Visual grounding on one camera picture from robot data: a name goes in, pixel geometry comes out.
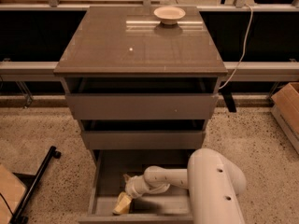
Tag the grey bottom drawer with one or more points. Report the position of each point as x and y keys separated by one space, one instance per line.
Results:
x=171 y=207

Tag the grey metal rail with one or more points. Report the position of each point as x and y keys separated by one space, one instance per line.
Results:
x=246 y=71

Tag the grey middle drawer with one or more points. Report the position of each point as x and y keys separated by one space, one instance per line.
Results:
x=143 y=134

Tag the white ceramic bowl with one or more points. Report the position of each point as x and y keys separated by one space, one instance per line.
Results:
x=169 y=15

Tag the grey drawer cabinet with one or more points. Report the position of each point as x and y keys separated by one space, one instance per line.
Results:
x=132 y=42

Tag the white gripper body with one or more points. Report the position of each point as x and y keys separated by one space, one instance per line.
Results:
x=133 y=187

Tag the black metal stand leg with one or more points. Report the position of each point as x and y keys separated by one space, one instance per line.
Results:
x=31 y=182

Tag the grey drawer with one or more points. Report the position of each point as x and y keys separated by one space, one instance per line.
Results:
x=143 y=134
x=171 y=207
x=121 y=98

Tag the cardboard box at right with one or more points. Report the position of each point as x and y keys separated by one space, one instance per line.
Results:
x=286 y=111

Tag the grey top drawer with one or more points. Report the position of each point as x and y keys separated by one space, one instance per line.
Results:
x=121 y=98

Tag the wooden board at left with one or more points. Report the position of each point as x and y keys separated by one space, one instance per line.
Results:
x=12 y=191

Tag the black bracket under rail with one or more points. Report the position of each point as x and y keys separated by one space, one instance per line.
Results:
x=226 y=93

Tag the yellow sponge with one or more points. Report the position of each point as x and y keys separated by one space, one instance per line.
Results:
x=119 y=212

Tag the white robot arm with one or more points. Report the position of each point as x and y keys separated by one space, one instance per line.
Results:
x=212 y=181

